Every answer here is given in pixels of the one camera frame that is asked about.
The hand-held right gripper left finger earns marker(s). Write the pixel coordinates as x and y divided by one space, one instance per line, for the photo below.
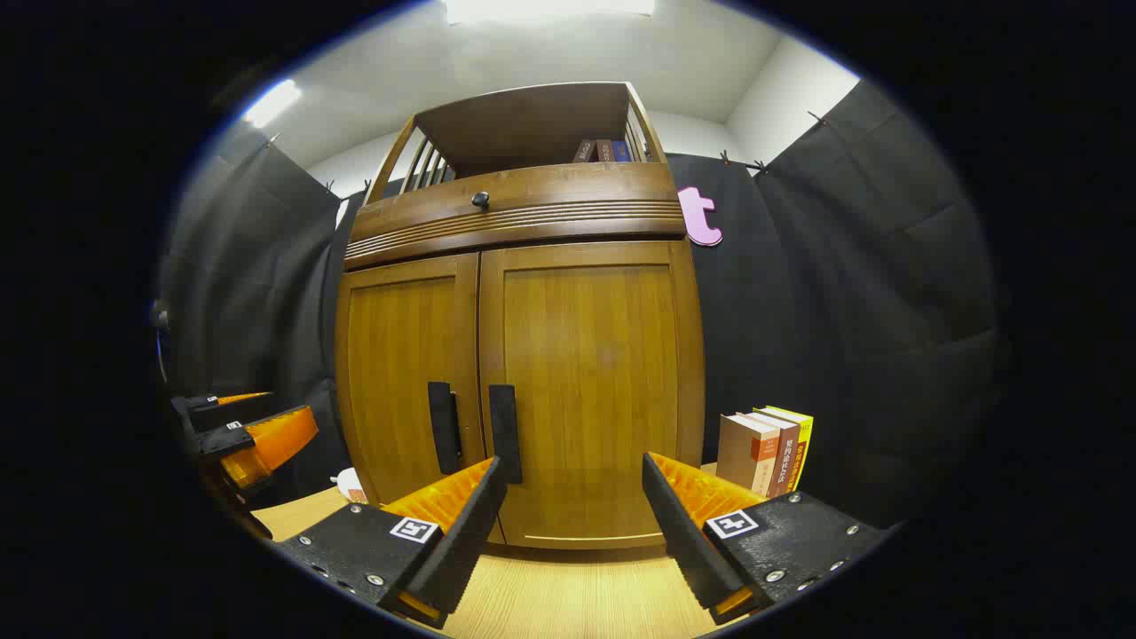
461 541

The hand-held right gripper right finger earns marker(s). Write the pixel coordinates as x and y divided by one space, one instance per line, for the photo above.
683 532

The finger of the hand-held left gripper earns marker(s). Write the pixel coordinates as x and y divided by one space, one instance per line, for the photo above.
271 439
222 413

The wooden shoe cabinet door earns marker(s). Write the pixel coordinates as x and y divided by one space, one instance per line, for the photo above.
399 355
595 373

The wooden double-door shoe cabinet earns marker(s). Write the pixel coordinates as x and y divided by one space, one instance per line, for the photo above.
532 115

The wooden cabinet drawer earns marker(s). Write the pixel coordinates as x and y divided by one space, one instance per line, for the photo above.
577 191

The white soft toy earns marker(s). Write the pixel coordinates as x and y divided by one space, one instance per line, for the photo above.
351 484

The tan and orange book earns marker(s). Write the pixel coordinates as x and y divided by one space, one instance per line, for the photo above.
737 453

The yellow book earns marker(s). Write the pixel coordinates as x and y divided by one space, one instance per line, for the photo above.
803 444

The black backdrop cloth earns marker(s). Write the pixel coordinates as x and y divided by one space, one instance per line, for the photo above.
843 311

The small ceiling light panel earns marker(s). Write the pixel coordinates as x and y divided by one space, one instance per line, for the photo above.
271 102

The black round drawer knob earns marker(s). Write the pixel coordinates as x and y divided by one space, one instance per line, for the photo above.
480 200

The blue book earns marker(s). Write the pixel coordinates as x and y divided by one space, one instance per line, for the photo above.
622 152

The maroon book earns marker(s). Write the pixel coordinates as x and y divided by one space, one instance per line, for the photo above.
604 151

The dark brown book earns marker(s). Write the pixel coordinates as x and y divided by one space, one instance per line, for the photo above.
584 151

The wide ceiling light panel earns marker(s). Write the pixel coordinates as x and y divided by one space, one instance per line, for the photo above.
550 9

